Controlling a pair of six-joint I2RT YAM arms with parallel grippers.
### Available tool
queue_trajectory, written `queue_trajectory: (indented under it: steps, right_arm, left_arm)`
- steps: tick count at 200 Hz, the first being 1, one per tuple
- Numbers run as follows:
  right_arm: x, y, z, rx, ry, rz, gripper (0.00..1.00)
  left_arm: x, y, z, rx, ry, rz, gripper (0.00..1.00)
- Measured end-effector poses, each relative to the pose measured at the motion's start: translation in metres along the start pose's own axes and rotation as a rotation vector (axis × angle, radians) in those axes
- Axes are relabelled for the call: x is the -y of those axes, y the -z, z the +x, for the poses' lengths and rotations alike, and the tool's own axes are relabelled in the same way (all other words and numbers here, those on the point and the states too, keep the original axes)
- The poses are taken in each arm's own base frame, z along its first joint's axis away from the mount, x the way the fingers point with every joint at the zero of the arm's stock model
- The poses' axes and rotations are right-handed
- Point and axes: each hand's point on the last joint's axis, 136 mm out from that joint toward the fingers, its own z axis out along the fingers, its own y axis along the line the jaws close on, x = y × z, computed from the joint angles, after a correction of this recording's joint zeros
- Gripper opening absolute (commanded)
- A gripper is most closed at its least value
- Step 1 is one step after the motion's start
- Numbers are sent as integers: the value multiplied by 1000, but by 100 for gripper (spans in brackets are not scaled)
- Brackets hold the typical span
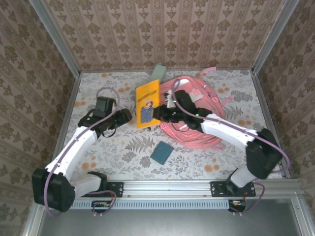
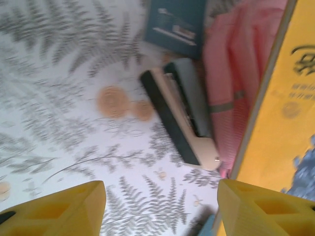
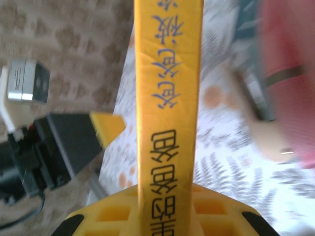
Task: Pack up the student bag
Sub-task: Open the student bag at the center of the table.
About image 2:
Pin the white floral tablecloth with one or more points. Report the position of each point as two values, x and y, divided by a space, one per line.
61 110

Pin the teal cardboard box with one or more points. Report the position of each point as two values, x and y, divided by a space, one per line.
177 24

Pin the yellow paperback book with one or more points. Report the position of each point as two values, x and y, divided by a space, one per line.
283 110

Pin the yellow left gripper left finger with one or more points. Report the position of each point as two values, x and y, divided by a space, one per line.
56 216

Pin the pink student backpack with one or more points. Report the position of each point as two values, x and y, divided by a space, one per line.
231 73

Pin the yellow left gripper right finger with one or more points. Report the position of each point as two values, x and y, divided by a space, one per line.
258 214

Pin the black and beige stapler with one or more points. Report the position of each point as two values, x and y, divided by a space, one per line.
172 118

